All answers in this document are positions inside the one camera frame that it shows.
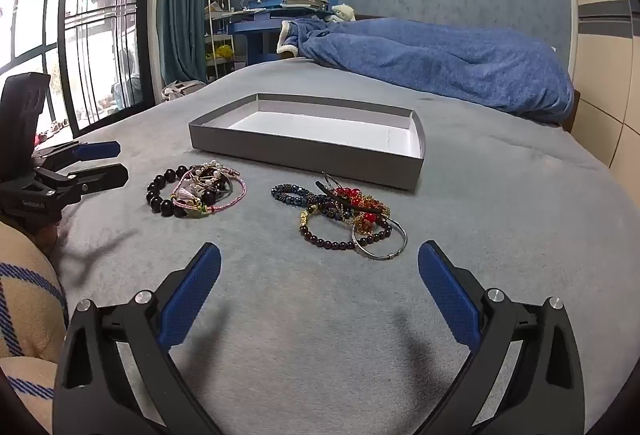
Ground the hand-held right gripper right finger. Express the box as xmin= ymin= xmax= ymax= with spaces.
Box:
xmin=417 ymin=240 xmax=586 ymax=435

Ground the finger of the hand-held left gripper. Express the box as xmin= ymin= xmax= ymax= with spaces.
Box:
xmin=36 ymin=164 xmax=129 ymax=207
xmin=32 ymin=141 xmax=122 ymax=167

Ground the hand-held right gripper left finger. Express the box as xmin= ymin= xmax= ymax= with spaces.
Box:
xmin=52 ymin=242 xmax=223 ymax=435

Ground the black bead bracelet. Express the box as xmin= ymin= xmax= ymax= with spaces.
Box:
xmin=146 ymin=166 xmax=218 ymax=219

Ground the red and gold bracelet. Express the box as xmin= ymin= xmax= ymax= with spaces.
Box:
xmin=351 ymin=216 xmax=408 ymax=261

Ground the pearl bracelet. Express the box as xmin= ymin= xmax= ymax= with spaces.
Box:
xmin=189 ymin=160 xmax=236 ymax=188

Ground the red bead gold chain bracelet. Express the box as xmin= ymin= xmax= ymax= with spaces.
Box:
xmin=334 ymin=186 xmax=392 ymax=236

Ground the pink cord bracelet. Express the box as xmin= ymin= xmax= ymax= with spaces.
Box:
xmin=171 ymin=170 xmax=248 ymax=216

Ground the blue bead bracelet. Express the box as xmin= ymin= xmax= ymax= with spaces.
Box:
xmin=271 ymin=184 xmax=321 ymax=207

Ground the black cord bracelet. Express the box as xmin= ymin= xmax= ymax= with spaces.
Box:
xmin=314 ymin=172 xmax=391 ymax=218

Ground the grey cardboard tray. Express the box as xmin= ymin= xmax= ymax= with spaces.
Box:
xmin=188 ymin=92 xmax=426 ymax=192

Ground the black framed glass door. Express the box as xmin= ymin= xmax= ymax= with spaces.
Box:
xmin=0 ymin=0 xmax=161 ymax=138

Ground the grey backpack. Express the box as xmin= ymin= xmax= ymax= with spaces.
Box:
xmin=161 ymin=79 xmax=208 ymax=102

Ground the teal curtain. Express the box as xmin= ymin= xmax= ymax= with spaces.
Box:
xmin=159 ymin=0 xmax=226 ymax=88

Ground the blue desk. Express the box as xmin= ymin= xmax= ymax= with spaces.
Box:
xmin=227 ymin=0 xmax=341 ymax=63

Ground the blue blanket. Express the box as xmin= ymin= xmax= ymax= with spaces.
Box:
xmin=277 ymin=16 xmax=576 ymax=123

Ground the beige wardrobe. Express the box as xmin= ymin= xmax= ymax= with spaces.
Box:
xmin=555 ymin=0 xmax=640 ymax=181

